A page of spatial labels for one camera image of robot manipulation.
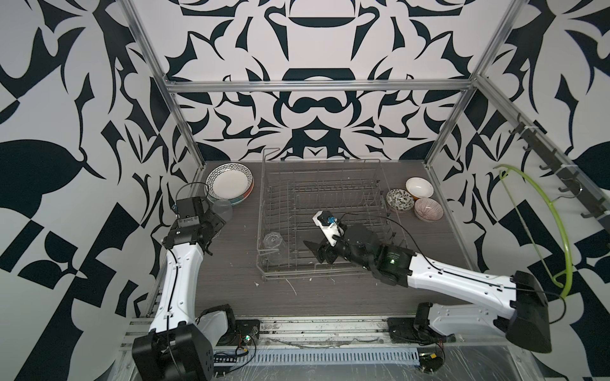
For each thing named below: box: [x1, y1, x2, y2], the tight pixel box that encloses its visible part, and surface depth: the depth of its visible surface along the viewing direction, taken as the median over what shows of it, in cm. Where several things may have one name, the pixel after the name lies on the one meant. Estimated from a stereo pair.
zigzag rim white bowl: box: [204, 161, 255, 203], surface depth 110 cm
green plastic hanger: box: [493, 163, 572, 299], surface depth 64 cm
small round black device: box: [419, 352, 444, 373], surface depth 73 cm
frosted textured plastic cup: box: [212, 199, 234, 224], surface depth 100 cm
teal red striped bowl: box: [204, 176, 255, 205], surface depth 107 cm
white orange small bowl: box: [405, 176, 435, 198], surface depth 110 cm
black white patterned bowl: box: [386, 188, 415, 212], surface depth 106 cm
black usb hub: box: [212, 352, 238, 363], surface depth 74 cm
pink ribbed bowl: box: [413, 197, 444, 222], surface depth 102 cm
